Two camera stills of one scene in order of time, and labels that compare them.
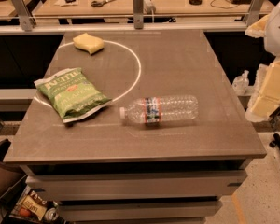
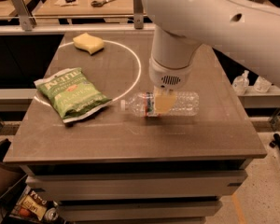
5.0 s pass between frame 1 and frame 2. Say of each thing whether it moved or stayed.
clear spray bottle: stayed
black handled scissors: stayed
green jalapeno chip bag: stayed
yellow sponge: stayed
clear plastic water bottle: moved
